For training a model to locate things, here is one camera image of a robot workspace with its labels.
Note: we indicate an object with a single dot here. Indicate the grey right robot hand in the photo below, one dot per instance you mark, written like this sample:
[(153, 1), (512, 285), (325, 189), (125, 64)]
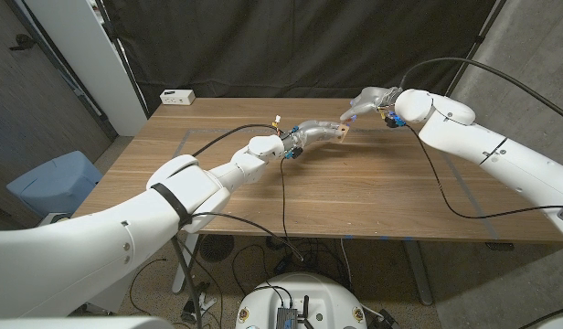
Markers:
[(373, 98)]

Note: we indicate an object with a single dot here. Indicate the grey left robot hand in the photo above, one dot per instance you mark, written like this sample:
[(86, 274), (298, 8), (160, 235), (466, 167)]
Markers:
[(313, 132)]

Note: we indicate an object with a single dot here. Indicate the wooden block with holes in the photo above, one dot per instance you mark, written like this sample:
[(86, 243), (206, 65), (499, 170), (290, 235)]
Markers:
[(345, 133)]

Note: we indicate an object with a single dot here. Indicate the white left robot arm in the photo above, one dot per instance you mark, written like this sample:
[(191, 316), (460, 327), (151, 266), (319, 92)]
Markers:
[(80, 260)]

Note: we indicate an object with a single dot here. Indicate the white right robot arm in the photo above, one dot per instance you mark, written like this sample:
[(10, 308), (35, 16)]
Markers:
[(491, 146)]

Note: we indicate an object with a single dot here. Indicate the black backdrop curtain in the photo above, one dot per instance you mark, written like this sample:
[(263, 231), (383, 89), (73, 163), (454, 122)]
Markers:
[(286, 45)]

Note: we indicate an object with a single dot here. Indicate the grey tape outline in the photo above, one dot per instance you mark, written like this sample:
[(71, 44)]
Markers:
[(208, 131)]

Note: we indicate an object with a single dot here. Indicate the black backdrop stand pole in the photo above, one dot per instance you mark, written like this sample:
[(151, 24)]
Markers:
[(121, 55), (475, 45)]

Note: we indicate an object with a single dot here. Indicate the white power strip box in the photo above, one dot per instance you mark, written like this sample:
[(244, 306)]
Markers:
[(177, 97)]

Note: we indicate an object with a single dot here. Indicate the black round fan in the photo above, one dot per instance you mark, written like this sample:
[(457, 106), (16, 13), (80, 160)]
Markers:
[(216, 247)]

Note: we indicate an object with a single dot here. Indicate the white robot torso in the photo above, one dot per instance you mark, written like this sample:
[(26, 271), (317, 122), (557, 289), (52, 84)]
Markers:
[(309, 292)]

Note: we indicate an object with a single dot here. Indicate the white table leg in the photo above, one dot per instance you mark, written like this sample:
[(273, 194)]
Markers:
[(185, 269), (418, 269)]

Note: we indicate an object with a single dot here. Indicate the black antenna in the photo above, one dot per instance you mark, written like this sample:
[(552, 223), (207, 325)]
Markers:
[(305, 310)]

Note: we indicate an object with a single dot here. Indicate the grey electronics box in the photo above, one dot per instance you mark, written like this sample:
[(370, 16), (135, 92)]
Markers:
[(286, 317)]

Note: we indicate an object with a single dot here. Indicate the white panel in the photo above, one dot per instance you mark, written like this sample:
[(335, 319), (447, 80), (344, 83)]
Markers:
[(89, 55)]

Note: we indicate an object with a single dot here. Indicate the light blue bin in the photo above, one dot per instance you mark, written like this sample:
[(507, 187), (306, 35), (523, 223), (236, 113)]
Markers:
[(53, 183)]

